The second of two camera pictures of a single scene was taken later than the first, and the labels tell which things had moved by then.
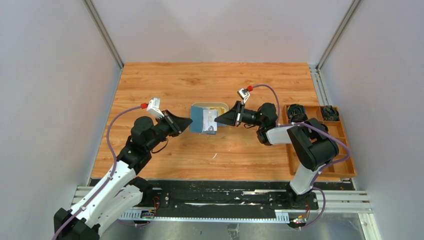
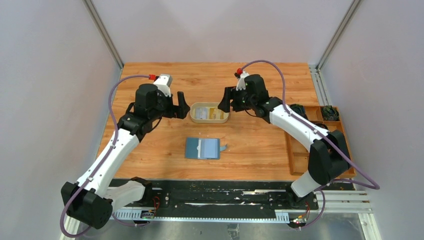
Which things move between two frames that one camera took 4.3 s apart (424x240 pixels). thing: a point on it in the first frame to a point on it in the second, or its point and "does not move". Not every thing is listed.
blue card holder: (196, 126) to (203, 148)
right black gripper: (234, 116) to (230, 93)
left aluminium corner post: (103, 31) does not move
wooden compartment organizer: (341, 168) does not move
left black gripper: (177, 124) to (178, 111)
